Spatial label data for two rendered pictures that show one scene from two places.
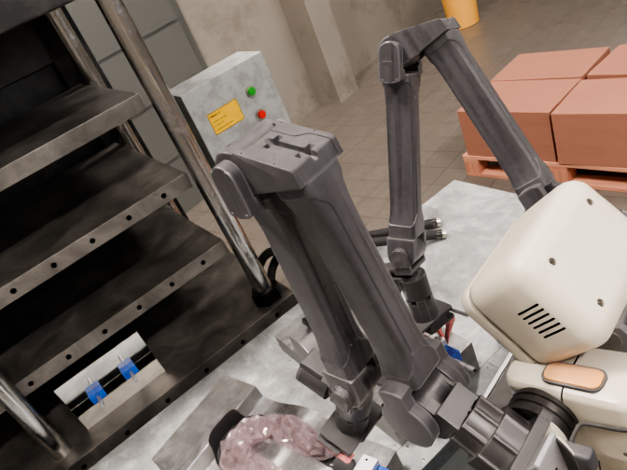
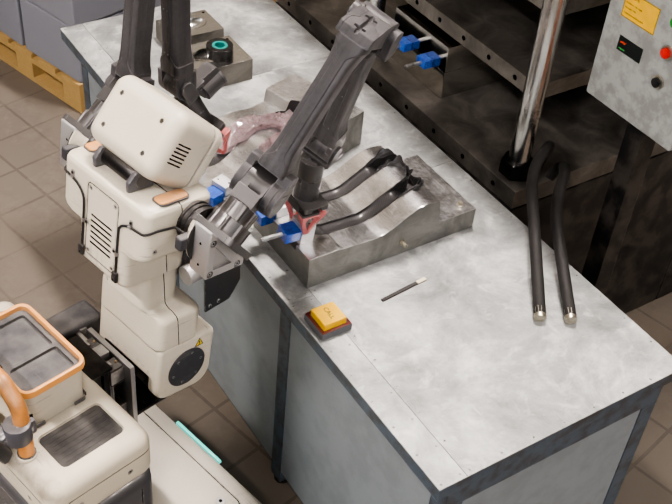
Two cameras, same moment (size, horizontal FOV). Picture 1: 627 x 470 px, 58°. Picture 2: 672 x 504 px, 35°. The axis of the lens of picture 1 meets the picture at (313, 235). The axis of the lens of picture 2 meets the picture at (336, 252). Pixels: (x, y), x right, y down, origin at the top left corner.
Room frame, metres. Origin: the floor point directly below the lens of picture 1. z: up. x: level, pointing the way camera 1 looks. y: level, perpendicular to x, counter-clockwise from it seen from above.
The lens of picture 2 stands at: (0.57, -2.05, 2.54)
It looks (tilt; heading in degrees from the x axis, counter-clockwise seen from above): 41 degrees down; 78
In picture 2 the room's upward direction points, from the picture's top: 6 degrees clockwise
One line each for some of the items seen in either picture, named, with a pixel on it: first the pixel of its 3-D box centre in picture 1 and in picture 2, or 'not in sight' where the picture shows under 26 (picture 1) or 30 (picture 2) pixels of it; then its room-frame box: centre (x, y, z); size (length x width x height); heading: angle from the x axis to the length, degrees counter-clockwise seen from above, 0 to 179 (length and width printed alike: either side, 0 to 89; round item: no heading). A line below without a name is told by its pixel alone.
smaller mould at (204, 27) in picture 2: not in sight; (189, 32); (0.68, 0.92, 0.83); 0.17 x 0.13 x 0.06; 24
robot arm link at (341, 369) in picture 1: (313, 283); (175, 8); (0.62, 0.03, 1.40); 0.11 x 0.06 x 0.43; 127
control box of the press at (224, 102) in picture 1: (298, 255); (615, 214); (1.81, 0.08, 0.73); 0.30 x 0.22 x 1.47; 114
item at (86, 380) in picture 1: (91, 346); (482, 34); (1.59, 0.82, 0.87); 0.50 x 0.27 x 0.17; 24
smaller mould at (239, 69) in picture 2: not in sight; (211, 64); (0.74, 0.72, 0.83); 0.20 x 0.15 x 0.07; 24
